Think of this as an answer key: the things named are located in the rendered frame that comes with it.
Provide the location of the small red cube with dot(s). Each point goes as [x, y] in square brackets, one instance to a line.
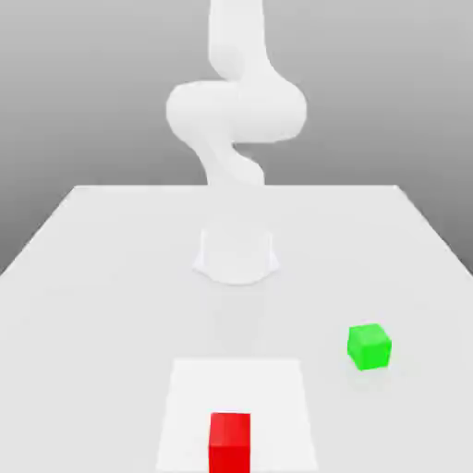
[229, 443]

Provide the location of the small green cube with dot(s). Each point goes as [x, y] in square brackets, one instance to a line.
[368, 347]

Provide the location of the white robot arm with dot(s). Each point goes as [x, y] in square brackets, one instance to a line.
[236, 111]

